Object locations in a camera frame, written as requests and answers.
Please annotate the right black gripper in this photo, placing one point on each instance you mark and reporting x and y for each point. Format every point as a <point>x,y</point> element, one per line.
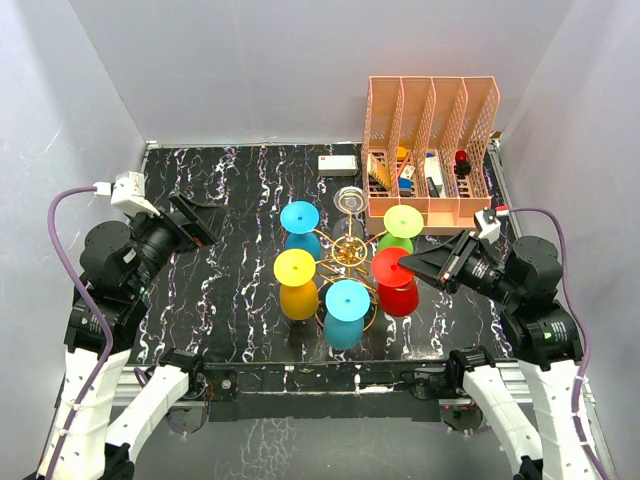
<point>441,263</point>

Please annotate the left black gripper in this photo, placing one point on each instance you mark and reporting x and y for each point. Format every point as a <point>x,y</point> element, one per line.
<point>200,223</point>

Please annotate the red wine glass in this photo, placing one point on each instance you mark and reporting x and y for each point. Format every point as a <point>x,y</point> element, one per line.
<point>396,286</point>

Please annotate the green wine glass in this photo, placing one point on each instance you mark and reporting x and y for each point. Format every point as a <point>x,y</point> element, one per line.
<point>402,224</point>

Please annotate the clear wine glass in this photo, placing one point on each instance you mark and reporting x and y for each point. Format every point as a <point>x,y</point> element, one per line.
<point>350,201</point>

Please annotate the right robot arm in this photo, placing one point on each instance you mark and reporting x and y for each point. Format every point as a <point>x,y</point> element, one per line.
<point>545,341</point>

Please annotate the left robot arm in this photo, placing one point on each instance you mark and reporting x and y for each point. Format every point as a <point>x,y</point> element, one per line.
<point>120,261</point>

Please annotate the blue wine glass rear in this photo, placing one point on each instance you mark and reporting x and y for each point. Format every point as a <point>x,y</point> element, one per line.
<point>300,219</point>

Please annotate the blue wine glass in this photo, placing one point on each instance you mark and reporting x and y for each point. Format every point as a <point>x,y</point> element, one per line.
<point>300,219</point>
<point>347,302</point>

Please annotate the blue wine glass front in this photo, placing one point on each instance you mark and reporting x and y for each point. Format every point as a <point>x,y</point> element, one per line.
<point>347,302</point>

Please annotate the yellow wine glass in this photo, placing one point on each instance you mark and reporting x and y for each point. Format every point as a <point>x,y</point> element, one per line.
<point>295,270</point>

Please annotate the red button black device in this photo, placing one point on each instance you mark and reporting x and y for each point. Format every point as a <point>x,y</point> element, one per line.
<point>462,165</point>

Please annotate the pink desk file organizer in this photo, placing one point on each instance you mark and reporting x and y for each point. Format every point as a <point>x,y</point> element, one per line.
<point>413,127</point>

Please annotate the white small box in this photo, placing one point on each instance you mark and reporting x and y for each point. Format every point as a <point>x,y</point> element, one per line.
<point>337,165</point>

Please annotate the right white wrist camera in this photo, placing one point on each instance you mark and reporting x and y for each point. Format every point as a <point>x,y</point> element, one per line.
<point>488,222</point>

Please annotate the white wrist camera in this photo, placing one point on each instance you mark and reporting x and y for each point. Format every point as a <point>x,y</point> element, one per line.
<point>127,194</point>
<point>488,222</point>

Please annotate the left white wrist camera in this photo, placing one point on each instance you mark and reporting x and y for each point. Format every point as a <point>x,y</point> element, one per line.
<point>127,194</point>

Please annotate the gold wire glass rack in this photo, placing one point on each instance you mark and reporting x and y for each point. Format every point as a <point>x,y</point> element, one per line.
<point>351,258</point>

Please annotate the black base frame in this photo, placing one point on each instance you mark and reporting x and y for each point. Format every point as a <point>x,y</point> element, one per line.
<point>418,389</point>

